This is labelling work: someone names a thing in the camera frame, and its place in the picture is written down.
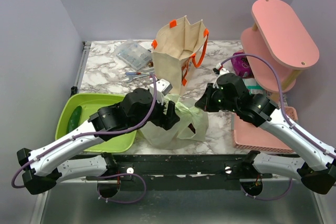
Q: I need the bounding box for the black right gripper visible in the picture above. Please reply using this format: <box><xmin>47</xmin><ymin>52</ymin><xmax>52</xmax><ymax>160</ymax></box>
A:
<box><xmin>195</xmin><ymin>82</ymin><xmax>238</xmax><ymax>113</ymax></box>

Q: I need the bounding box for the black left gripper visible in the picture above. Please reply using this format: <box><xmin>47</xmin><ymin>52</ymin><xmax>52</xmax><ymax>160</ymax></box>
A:
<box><xmin>128</xmin><ymin>92</ymin><xmax>180</xmax><ymax>130</ymax></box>

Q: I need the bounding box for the green avocado print plastic bag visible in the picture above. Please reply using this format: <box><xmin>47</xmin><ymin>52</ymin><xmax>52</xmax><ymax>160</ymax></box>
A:
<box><xmin>140</xmin><ymin>94</ymin><xmax>209</xmax><ymax>150</ymax></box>

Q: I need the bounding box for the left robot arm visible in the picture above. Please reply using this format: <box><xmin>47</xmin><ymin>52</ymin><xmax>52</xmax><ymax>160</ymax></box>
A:
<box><xmin>17</xmin><ymin>80</ymin><xmax>180</xmax><ymax>195</ymax></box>

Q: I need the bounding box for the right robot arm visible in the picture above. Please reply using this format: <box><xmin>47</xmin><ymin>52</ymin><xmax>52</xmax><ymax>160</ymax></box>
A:
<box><xmin>195</xmin><ymin>73</ymin><xmax>335</xmax><ymax>195</ymax></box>

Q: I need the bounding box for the beige canvas tote bag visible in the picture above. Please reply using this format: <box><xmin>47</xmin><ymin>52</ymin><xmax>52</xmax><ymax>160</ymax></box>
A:
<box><xmin>152</xmin><ymin>16</ymin><xmax>209</xmax><ymax>95</ymax></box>

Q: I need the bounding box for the pink plastic basket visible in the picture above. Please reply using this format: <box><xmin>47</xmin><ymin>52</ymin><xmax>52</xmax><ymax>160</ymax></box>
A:
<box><xmin>231</xmin><ymin>113</ymin><xmax>294</xmax><ymax>153</ymax></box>

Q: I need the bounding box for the teal snack packet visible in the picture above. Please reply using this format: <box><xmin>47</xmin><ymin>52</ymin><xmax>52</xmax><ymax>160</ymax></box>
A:
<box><xmin>243</xmin><ymin>78</ymin><xmax>272</xmax><ymax>98</ymax></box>

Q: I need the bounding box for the purple snack packet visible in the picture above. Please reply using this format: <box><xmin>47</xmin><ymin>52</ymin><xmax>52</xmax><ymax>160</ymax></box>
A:
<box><xmin>230</xmin><ymin>56</ymin><xmax>254</xmax><ymax>78</ymax></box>

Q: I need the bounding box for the silver wrench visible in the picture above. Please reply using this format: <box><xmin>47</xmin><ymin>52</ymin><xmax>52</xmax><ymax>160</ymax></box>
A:
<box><xmin>126</xmin><ymin>74</ymin><xmax>149</xmax><ymax>83</ymax></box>

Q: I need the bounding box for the clear plastic organizer box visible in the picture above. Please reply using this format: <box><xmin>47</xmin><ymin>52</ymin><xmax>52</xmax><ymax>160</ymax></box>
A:
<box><xmin>113</xmin><ymin>39</ymin><xmax>152</xmax><ymax>70</ymax></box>

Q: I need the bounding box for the lime green plastic tray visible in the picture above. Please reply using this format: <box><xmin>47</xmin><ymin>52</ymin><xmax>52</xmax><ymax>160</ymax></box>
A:
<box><xmin>55</xmin><ymin>93</ymin><xmax>136</xmax><ymax>153</ymax></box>

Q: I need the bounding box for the green cucumber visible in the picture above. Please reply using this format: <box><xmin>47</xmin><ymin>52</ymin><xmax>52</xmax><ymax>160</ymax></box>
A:
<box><xmin>67</xmin><ymin>106</ymin><xmax>82</xmax><ymax>133</ymax></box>

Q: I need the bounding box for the pink two-tier shelf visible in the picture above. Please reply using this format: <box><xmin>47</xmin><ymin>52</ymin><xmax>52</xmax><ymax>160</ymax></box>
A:
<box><xmin>240</xmin><ymin>0</ymin><xmax>320</xmax><ymax>101</ymax></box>

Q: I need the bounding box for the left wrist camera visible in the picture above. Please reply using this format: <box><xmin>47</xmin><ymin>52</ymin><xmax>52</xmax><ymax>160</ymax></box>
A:
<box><xmin>155</xmin><ymin>79</ymin><xmax>173</xmax><ymax>105</ymax></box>

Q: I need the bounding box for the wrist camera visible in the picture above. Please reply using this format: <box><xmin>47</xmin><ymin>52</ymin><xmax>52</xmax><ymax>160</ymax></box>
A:
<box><xmin>213</xmin><ymin>63</ymin><xmax>230</xmax><ymax>77</ymax></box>
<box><xmin>155</xmin><ymin>79</ymin><xmax>173</xmax><ymax>105</ymax></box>

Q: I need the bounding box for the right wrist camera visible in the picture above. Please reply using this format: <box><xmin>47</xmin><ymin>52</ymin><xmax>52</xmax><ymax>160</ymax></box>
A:
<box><xmin>213</xmin><ymin>63</ymin><xmax>230</xmax><ymax>77</ymax></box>

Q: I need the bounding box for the blue handled tool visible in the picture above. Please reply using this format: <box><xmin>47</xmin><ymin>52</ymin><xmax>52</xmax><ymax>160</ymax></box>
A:
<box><xmin>125</xmin><ymin>72</ymin><xmax>149</xmax><ymax>76</ymax></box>

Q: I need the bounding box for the black table front rail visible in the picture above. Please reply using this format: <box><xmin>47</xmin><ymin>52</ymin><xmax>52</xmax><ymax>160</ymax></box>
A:
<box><xmin>52</xmin><ymin>153</ymin><xmax>263</xmax><ymax>190</ymax></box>

